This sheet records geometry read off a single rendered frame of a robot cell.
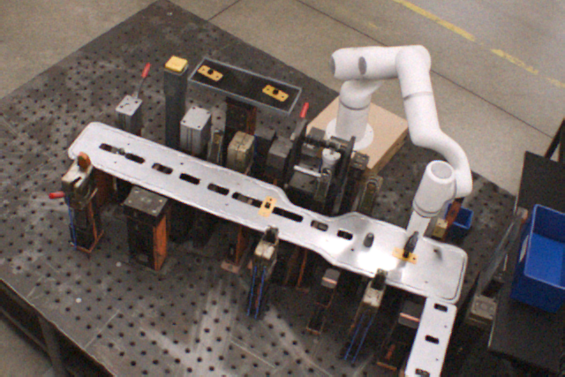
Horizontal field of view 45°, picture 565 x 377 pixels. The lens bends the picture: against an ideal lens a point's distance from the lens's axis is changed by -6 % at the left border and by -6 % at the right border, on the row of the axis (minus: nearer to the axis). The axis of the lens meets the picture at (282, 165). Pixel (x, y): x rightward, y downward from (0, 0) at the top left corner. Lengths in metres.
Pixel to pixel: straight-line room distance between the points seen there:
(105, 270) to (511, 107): 2.93
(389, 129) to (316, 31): 1.90
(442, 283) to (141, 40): 1.86
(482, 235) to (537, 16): 3.01
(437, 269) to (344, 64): 0.79
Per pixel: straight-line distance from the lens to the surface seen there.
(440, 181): 1.97
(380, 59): 2.22
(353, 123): 2.77
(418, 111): 2.04
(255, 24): 4.72
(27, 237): 2.65
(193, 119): 2.41
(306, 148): 2.31
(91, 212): 2.47
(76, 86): 3.18
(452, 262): 2.34
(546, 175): 2.71
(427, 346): 2.14
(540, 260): 2.43
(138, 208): 2.26
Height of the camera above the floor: 2.79
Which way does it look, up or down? 47 degrees down
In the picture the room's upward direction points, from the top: 10 degrees clockwise
